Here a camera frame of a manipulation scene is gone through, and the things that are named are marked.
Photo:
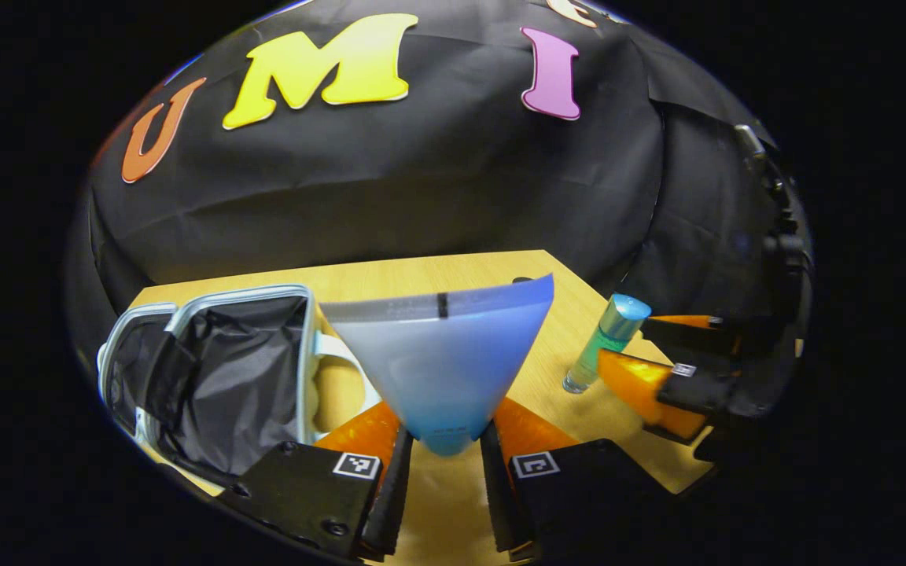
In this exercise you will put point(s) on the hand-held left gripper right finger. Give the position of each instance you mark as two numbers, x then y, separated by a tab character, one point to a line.
496	503

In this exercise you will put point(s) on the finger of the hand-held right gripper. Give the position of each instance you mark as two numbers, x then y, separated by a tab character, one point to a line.
689	389
689	336

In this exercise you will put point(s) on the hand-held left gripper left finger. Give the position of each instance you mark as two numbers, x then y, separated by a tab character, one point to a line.
392	503

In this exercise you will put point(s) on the green bottle blue cap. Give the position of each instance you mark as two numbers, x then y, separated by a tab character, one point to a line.
602	346

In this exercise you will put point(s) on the blue white squeeze tube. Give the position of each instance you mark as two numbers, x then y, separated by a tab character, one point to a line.
441	362

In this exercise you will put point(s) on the light blue suitcase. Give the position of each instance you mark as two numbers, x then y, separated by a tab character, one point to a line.
241	377

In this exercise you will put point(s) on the black backdrop cloth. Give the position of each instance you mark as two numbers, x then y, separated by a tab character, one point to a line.
421	181

